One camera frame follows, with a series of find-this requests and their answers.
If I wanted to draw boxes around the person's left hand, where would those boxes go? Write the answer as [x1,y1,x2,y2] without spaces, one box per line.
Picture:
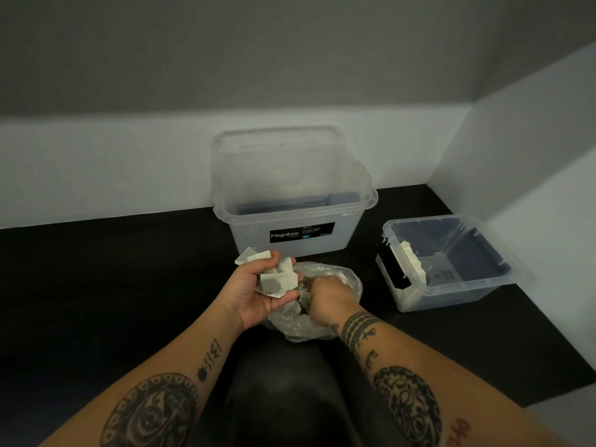
[217,250,301,333]

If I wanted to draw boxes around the person's right hand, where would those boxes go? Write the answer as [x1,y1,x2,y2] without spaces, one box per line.
[296,267,362,327]

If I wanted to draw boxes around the clear plastic bag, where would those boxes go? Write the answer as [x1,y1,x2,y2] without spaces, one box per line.
[260,261,363,343]

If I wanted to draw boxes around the rows of white tea bags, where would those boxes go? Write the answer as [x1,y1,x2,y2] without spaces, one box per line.
[399,240,427,288]

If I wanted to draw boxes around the small clear plastic bin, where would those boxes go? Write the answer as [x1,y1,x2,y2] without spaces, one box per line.
[376,214,523,314]

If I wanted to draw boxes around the person's right forearm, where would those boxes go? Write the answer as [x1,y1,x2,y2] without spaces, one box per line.
[333,307,574,447]

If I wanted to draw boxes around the person's left forearm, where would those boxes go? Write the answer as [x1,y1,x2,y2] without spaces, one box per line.
[39,300,245,447]

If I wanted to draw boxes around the large clear storage box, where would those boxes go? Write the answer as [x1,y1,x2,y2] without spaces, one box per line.
[213,190,379,260]

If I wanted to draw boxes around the clear storage box lid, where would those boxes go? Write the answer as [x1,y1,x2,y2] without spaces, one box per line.
[212,125,376,215]

